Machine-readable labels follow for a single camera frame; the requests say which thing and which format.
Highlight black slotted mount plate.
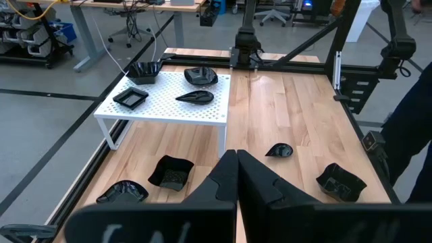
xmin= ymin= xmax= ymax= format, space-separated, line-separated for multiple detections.
xmin=339 ymin=65 xmax=379 ymax=115

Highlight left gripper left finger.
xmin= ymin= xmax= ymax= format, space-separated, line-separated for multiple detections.
xmin=63 ymin=150 xmax=238 ymax=243

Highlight yellow cable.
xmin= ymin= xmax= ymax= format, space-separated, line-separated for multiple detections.
xmin=5 ymin=0 xmax=65 ymax=21

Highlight orange object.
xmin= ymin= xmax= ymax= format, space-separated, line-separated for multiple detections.
xmin=329 ymin=0 xmax=347 ymax=18

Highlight blue plastic bin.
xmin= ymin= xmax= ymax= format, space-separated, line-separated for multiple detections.
xmin=49 ymin=22 xmax=78 ymax=44

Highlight black camera cable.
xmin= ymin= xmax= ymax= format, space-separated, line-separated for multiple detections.
xmin=376 ymin=150 xmax=392 ymax=183

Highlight blue lit device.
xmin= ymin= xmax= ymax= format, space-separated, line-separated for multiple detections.
xmin=296 ymin=0 xmax=325 ymax=16

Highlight white perforated shelf rack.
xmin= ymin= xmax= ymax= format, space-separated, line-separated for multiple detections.
xmin=93 ymin=69 xmax=232 ymax=158

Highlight black cart with bins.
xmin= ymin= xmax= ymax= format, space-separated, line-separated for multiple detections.
xmin=0 ymin=0 xmax=75 ymax=70

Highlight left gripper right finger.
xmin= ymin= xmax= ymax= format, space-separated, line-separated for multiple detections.
xmin=238 ymin=150 xmax=432 ymax=243

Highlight wooden top grey-legged desk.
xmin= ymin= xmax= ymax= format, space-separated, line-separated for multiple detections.
xmin=15 ymin=0 xmax=209 ymax=74

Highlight black wavy square bowl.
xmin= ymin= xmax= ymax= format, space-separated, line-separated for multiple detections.
xmin=125 ymin=60 xmax=163 ymax=86
xmin=315 ymin=162 xmax=368 ymax=203
xmin=147 ymin=155 xmax=195 ymax=192

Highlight grey office chair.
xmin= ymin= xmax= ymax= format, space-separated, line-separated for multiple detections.
xmin=107 ymin=8 xmax=153 ymax=49
xmin=252 ymin=8 xmax=294 ymax=28

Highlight small grey depth camera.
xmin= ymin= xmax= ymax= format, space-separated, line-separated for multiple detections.
xmin=361 ymin=130 xmax=387 ymax=153

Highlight long white cable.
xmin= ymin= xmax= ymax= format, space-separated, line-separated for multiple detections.
xmin=91 ymin=18 xmax=130 ymax=76

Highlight person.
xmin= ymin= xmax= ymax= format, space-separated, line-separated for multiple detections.
xmin=380 ymin=60 xmax=432 ymax=204

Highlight short white cable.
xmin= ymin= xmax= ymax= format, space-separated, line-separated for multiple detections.
xmin=147 ymin=24 xmax=159 ymax=63

